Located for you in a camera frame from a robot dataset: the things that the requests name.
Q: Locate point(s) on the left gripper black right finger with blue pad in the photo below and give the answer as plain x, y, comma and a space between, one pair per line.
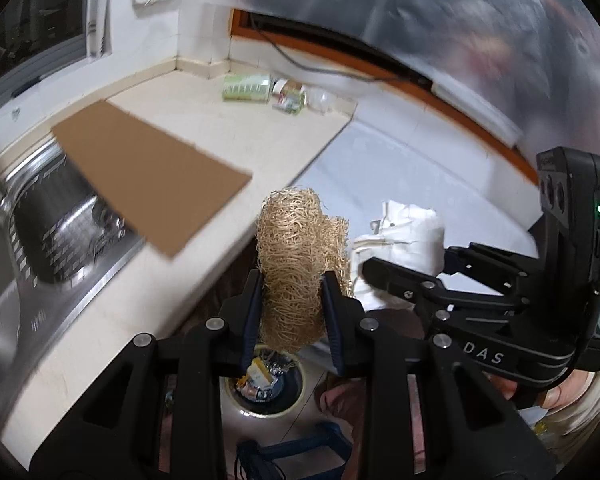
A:
429, 411

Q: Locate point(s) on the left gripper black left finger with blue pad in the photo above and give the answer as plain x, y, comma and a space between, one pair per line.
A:
155, 411

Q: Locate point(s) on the red green snack wrapper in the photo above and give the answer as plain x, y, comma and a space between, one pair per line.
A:
288, 96

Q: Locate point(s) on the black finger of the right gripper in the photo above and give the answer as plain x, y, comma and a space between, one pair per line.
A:
399, 282

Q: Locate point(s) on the person's right hand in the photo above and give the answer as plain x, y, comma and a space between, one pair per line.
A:
567, 392

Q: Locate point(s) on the green plastic package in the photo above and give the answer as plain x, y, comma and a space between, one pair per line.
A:
248, 88

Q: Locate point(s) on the translucent plastic sheet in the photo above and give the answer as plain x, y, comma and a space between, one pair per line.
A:
523, 69

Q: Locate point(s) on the round trash bin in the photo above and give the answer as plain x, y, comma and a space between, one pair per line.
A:
272, 386

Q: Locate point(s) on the brown cardboard sheet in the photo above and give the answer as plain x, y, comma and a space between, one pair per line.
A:
166, 189

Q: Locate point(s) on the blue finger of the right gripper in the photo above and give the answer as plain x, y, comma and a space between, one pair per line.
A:
458, 259

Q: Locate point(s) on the wire dish rack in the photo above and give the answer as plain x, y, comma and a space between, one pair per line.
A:
63, 226

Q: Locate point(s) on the stainless steel sink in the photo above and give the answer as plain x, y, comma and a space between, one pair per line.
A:
33, 314

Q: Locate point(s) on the tan loofah sponge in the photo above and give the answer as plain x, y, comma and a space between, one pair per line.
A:
297, 243

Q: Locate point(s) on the black camera box green light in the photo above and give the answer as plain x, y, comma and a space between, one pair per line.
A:
570, 202

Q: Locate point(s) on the dark window with frame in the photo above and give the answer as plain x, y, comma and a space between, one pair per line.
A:
40, 37

